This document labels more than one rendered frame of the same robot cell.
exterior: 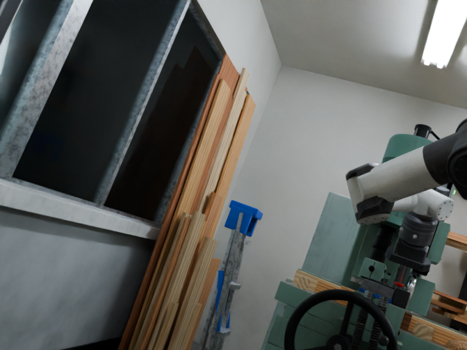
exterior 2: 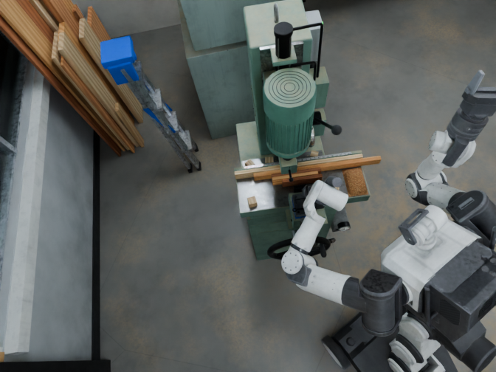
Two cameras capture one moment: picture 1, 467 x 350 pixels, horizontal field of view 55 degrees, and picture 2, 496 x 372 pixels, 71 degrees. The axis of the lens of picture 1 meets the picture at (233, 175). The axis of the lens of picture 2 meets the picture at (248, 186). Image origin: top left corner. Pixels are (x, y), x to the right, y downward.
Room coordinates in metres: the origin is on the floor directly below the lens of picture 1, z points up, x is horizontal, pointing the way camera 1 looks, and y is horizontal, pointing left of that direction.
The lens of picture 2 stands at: (0.86, -0.11, 2.39)
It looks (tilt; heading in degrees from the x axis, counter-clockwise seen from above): 64 degrees down; 340
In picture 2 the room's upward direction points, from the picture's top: 11 degrees counter-clockwise
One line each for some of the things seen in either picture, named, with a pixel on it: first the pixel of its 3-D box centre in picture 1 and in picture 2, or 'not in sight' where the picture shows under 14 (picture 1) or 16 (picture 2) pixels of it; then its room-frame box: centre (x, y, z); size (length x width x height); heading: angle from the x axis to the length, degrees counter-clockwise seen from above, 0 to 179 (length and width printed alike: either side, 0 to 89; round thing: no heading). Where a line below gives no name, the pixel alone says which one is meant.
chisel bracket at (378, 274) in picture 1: (372, 274); (287, 157); (1.52, -0.56, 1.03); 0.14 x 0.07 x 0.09; 156
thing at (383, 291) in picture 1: (385, 291); (308, 202); (1.30, -0.53, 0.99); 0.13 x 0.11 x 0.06; 66
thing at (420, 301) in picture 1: (417, 294); (314, 123); (1.61, -0.77, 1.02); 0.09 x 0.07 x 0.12; 66
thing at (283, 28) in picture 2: (416, 148); (283, 48); (1.63, -0.61, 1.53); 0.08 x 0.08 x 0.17; 66
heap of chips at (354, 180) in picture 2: (463, 347); (356, 180); (1.30, -0.79, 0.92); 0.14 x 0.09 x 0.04; 156
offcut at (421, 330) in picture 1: (423, 331); not in sight; (1.30, -0.67, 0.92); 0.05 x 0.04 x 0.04; 133
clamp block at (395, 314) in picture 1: (375, 314); (305, 208); (1.31, -0.53, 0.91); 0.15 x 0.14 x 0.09; 66
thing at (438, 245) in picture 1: (432, 242); (316, 88); (1.64, -0.78, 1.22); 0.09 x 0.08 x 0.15; 156
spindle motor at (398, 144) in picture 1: (402, 184); (288, 116); (1.50, -0.55, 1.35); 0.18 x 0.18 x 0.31
